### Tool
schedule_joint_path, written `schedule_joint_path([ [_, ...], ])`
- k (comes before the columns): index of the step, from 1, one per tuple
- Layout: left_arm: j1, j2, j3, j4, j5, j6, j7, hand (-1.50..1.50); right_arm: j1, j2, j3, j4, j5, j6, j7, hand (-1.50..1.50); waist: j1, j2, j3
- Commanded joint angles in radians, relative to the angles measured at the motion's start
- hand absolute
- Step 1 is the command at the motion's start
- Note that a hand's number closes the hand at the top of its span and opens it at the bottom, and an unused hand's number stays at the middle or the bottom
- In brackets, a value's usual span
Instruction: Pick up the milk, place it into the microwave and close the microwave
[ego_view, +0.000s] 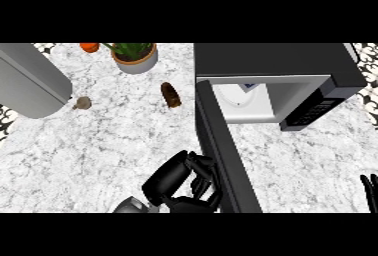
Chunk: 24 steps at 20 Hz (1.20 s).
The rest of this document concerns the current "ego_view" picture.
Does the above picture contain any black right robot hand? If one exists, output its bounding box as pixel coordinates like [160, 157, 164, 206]
[359, 173, 378, 214]

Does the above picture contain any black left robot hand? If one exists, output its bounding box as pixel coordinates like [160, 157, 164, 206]
[141, 149, 223, 214]

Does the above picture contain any dark grey microwave door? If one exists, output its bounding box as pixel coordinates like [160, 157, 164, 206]
[194, 79, 265, 214]

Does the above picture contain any black microwave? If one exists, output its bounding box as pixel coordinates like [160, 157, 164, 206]
[192, 43, 370, 132]

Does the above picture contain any brown sweet potato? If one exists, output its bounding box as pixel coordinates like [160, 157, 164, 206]
[160, 81, 184, 109]

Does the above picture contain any brown mushroom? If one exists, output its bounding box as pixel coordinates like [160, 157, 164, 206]
[71, 96, 94, 111]

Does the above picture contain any potted green plant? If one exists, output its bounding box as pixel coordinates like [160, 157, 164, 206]
[101, 43, 160, 75]

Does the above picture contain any orange fruit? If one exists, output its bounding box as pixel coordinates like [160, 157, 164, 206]
[79, 43, 102, 54]

